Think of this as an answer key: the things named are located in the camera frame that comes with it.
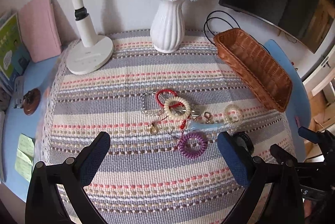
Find purple spiral hair tie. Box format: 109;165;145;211
178;132;209;160

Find striped woven table mat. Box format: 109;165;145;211
41;30;295;223

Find silver hair clip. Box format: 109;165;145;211
173;106;202;117

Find brown round wooden object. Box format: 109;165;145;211
23;88;41;116

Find green sticky notes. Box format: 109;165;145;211
15;134;35;182

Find red cord bracelet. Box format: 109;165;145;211
156;88;189;136

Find light blue hair clip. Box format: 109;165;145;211
187;121;227;132

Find green blue book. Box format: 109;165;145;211
1;11;31;90

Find black cable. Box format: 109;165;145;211
203;10;270;53

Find cream spiral hair tie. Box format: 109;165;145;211
164;96;191;121

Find black watch band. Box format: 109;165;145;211
232;132;254;155

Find gold ring earring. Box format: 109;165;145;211
149;123;159;135

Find brown wicker basket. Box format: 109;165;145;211
214;28;292;112

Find clear spiral hair tie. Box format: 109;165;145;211
223;104;244;124

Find white ribbed vase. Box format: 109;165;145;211
150;0;186;54

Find gold square earring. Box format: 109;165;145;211
204;112;212;124

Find white desk lamp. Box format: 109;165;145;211
66;0;113;75

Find pink book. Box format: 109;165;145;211
18;0;61;63

